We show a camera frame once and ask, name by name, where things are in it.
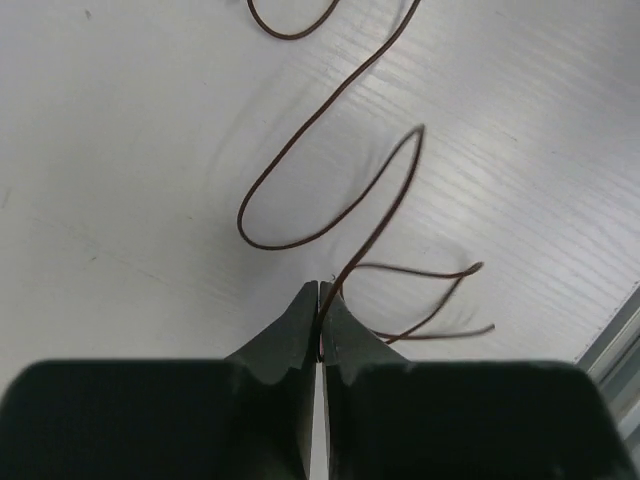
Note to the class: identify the aluminium mounting rail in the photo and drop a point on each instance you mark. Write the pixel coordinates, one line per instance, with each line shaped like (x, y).
(612, 362)

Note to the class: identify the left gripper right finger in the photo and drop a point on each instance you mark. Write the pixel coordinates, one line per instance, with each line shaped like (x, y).
(389, 417)

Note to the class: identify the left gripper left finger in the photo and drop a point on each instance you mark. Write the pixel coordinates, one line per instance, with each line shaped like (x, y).
(246, 416)

